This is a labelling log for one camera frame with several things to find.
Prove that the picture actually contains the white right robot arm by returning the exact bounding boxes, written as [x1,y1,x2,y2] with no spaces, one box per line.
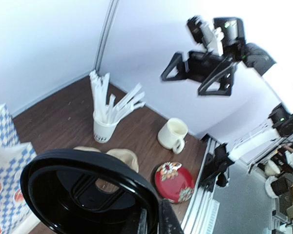
[161,43,293,190]

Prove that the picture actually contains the brown pulp cup carrier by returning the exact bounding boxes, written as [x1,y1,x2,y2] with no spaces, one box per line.
[74,146,139,173]

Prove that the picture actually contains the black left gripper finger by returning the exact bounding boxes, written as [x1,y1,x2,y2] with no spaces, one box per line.
[158,199,184,234]

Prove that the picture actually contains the white cup holding straws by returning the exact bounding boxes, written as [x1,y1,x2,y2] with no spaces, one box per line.
[93,111,119,143]

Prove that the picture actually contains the red floral plate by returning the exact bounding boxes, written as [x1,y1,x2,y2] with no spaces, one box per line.
[154,162,195,204]

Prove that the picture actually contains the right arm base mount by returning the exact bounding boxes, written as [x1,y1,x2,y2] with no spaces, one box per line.
[199,143,234,192]

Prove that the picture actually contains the black plastic cup lid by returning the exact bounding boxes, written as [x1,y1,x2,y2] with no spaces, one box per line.
[20,149,159,234]

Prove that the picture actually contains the cream ceramic mug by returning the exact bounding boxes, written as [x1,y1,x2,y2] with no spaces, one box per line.
[157,118,188,154]

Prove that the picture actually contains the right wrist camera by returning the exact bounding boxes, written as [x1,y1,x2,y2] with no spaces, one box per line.
[187,16,246,56]

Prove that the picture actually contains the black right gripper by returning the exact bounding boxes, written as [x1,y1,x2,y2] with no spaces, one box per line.
[161,50,237,96]

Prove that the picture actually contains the blue checkered paper bag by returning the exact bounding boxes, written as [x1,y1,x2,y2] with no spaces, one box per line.
[0,104,37,234]

